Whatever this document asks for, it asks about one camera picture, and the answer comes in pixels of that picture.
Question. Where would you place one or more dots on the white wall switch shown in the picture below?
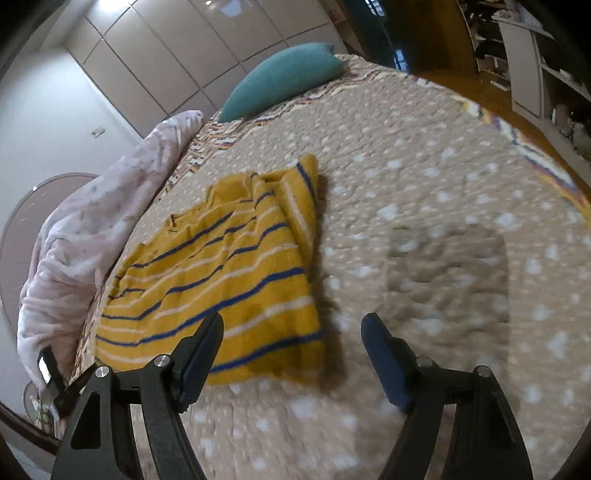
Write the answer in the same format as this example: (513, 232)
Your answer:
(98, 131)

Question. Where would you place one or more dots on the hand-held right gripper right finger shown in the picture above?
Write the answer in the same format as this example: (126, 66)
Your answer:
(385, 364)

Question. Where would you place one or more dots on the beige panelled wardrobe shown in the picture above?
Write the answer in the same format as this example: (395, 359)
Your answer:
(175, 55)

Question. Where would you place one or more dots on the teal pillow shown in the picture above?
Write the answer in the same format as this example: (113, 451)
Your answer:
(277, 78)

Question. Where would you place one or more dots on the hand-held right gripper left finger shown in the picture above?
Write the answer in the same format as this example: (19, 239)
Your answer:
(203, 360)

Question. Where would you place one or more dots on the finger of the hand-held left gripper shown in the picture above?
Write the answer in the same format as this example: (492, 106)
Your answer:
(57, 387)

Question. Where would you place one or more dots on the pink floral duvet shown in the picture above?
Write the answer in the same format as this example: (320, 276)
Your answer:
(92, 240)

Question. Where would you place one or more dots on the beige spotted bedspread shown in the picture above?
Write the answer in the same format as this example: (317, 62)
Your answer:
(438, 184)

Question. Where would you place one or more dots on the shelf with clothes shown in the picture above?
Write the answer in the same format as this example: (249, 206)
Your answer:
(485, 46)

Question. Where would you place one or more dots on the white shelf unit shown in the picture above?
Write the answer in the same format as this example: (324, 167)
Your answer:
(521, 69)

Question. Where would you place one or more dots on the yellow striped knit sweater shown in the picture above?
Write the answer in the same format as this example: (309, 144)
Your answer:
(207, 258)

